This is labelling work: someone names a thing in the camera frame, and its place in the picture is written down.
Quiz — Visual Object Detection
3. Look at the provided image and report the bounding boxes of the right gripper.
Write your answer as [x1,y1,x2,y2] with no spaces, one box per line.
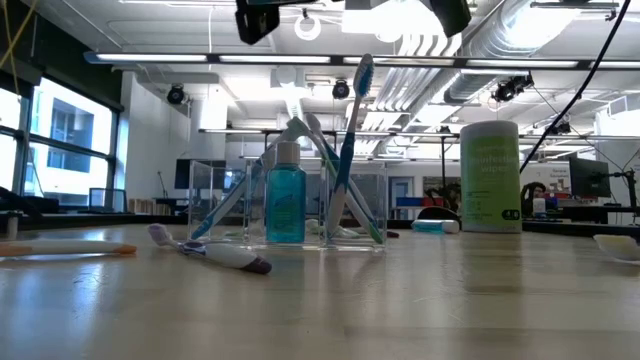
[428,0,473,39]

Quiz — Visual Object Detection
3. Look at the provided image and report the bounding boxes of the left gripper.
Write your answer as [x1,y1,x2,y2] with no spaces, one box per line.
[234,0,281,46]

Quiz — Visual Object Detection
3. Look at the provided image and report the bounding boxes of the blue and white toothbrush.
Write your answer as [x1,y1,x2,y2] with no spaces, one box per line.
[191,117,302,241]
[325,53,376,240]

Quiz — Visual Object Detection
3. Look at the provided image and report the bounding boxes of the orange and white toothbrush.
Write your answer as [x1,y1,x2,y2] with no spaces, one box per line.
[0,238,138,259]

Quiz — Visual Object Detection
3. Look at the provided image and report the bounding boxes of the long ceiling light bar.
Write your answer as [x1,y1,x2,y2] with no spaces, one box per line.
[83,49,640,72]

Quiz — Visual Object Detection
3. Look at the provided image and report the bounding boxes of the green disinfecting wipes canister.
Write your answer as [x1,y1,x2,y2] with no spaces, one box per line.
[459,119,523,234]

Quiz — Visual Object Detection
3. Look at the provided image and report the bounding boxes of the clear acrylic organizer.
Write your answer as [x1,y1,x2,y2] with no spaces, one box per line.
[187,158,389,252]

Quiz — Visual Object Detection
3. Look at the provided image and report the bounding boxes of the person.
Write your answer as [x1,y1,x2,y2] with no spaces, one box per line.
[519,181,550,217]

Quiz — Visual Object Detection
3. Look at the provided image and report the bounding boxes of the black computer monitor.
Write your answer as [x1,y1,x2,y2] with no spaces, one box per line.
[568,156,613,199]

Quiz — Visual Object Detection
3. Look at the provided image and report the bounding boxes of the white ring lamp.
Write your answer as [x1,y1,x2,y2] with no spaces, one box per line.
[293,13,323,43]

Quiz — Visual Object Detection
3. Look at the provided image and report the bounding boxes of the silver ventilation duct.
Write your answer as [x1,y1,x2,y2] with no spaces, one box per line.
[442,0,596,106]

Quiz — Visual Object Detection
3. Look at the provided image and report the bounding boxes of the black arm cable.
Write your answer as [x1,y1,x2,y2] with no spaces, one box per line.
[518,0,632,175]

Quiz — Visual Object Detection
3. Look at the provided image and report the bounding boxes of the black aluminium rig frame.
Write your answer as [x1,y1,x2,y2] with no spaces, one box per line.
[0,185,640,240]

